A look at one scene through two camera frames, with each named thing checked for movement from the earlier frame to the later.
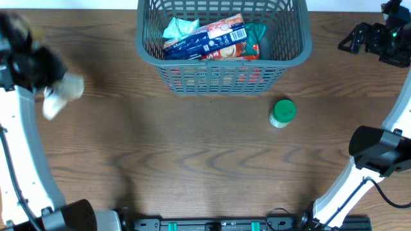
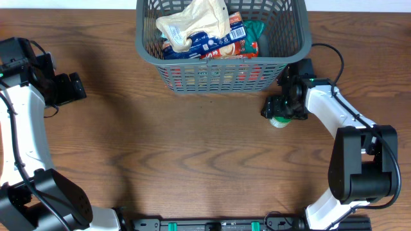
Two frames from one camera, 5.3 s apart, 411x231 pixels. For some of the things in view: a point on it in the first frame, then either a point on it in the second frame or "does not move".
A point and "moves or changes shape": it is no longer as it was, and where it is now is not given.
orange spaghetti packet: (219, 77) does not move
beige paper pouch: (70, 87) moves or changes shape
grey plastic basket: (289, 43) does not move
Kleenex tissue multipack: (192, 46) does not move
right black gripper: (375, 31) → (273, 108)
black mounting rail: (250, 224) does not move
